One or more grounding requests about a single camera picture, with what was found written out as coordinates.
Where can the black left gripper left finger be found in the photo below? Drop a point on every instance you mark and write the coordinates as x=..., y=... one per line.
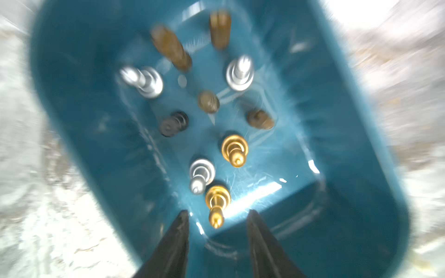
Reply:
x=169, y=260

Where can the gold chess pawn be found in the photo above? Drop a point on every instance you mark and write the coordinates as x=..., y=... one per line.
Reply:
x=235, y=149

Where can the dark bronze chess piece front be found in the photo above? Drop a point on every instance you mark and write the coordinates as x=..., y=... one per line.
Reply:
x=208, y=102

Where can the gold chess piece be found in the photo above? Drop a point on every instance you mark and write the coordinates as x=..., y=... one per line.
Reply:
x=217, y=199

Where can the silver chess pawn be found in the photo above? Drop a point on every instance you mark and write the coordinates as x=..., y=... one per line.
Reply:
x=202, y=174

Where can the bronze rook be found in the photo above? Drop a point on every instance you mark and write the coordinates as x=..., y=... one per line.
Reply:
x=167, y=44

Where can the teal plastic storage box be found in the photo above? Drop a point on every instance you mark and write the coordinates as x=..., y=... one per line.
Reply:
x=321, y=179

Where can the silver piece near gripper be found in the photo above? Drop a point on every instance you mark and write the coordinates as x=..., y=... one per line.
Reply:
x=240, y=73

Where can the dark chess piece beside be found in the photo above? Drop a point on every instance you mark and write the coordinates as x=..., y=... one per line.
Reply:
x=176, y=123

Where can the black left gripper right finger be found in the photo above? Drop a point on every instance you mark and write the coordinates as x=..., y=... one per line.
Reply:
x=268, y=258

